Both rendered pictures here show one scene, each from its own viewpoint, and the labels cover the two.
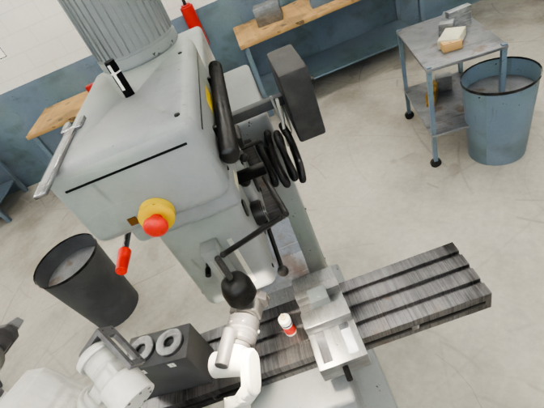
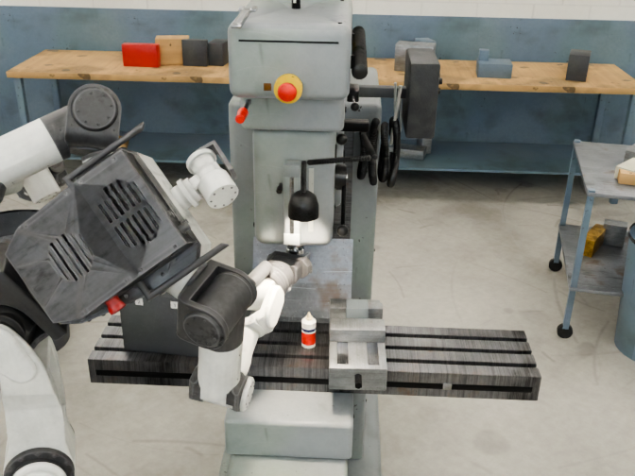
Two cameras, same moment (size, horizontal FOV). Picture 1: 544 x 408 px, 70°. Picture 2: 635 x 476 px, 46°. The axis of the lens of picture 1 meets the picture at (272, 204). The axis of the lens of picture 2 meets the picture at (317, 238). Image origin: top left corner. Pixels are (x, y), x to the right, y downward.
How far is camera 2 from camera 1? 1.03 m
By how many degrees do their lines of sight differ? 13
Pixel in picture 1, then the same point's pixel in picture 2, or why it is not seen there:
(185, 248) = (269, 160)
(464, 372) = not seen: outside the picture
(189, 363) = not seen: hidden behind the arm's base
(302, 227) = (363, 262)
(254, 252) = (325, 196)
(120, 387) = (221, 176)
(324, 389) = (320, 410)
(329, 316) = (361, 327)
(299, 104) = (420, 98)
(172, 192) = (307, 76)
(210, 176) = (340, 76)
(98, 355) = (208, 156)
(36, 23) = not seen: outside the picture
